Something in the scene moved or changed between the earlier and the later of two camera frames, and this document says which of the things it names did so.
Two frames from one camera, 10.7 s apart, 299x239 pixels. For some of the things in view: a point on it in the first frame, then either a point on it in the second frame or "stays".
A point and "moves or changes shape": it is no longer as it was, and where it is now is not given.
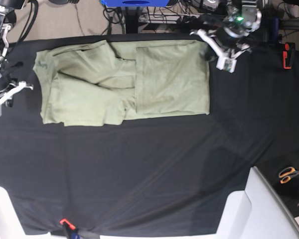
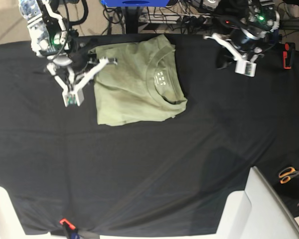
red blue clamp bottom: [72, 232] stays
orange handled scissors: [286, 174] stays
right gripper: [230, 35] → [249, 40]
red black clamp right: [287, 54] stays
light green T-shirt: [98, 83] moves or changes shape
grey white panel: [260, 211] stays
